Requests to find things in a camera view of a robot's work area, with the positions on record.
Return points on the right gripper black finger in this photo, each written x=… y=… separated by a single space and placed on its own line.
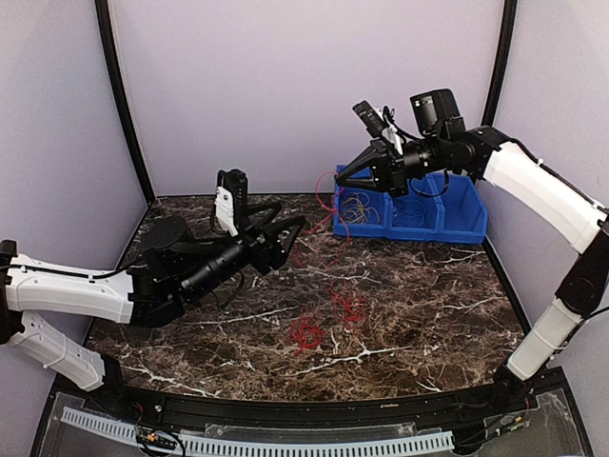
x=364 y=165
x=371 y=183

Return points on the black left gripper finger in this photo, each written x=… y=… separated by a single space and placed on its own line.
x=259 y=217
x=281 y=236

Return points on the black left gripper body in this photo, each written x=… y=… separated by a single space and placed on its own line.
x=262 y=258

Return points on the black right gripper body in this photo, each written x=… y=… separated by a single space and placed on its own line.
x=395 y=169

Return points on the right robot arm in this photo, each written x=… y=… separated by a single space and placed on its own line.
x=485 y=153

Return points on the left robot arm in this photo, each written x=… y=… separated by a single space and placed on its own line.
x=174 y=271

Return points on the left blue storage bin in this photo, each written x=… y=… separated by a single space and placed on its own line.
x=360 y=213

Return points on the blue storage bin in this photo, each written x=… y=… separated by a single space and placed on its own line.
x=360 y=213
x=417 y=216
x=461 y=215

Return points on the middle blue storage bin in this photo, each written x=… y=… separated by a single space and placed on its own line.
x=417 y=216

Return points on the right blue storage bin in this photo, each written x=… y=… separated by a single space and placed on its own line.
x=461 y=215

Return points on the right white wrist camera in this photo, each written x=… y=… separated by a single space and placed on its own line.
x=379 y=126

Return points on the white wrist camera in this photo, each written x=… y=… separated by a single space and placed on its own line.
x=231 y=200
x=379 y=126

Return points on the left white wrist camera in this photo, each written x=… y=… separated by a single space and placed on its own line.
x=231 y=200

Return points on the black right corner post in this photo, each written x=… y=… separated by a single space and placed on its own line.
x=508 y=22

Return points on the black corner post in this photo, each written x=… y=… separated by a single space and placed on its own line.
x=118 y=89
x=508 y=22

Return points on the black front rail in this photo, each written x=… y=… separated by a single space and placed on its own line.
x=467 y=410

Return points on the white slotted cable duct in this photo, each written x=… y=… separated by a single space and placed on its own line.
x=156 y=442

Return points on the black left corner post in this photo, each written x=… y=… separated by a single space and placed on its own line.
x=118 y=89

